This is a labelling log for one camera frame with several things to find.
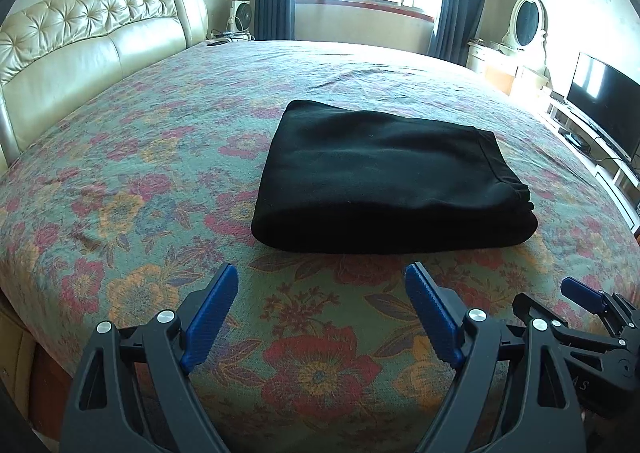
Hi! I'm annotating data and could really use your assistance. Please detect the white television stand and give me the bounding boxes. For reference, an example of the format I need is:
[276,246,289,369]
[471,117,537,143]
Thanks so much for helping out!
[542,93,640,234]

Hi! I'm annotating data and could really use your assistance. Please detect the white oval vanity mirror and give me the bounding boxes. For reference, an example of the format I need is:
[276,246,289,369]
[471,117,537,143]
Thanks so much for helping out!
[501,0,551,80]

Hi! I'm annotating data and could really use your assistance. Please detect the cream leather bed frame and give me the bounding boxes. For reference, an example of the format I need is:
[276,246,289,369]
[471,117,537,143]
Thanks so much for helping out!
[0,0,210,439]

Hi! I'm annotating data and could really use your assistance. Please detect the black pants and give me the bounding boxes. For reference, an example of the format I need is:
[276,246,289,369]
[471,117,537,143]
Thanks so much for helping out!
[251,99,539,255]

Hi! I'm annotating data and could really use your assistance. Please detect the bed with floral cover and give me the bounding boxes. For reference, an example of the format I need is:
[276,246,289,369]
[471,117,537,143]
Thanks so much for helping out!
[0,39,640,453]

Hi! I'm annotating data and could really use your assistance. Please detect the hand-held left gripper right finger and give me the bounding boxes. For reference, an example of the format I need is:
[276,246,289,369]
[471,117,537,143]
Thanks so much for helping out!
[404,262,587,453]

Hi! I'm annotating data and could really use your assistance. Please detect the white vanity table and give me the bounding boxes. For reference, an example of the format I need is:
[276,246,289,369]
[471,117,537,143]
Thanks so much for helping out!
[466,39,551,98]

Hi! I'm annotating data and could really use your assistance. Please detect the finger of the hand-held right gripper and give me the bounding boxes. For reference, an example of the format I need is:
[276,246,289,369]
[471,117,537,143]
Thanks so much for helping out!
[560,276,640,335]
[513,292,569,335]

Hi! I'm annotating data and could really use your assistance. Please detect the black flat television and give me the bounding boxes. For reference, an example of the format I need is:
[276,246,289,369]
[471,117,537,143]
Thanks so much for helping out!
[565,52,640,162]

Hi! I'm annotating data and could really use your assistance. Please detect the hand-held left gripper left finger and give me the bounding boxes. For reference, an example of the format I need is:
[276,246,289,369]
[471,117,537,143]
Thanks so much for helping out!
[59,263,240,453]

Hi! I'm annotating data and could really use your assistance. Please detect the white standing fan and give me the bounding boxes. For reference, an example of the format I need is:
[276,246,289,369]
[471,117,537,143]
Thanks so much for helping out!
[227,0,256,41]

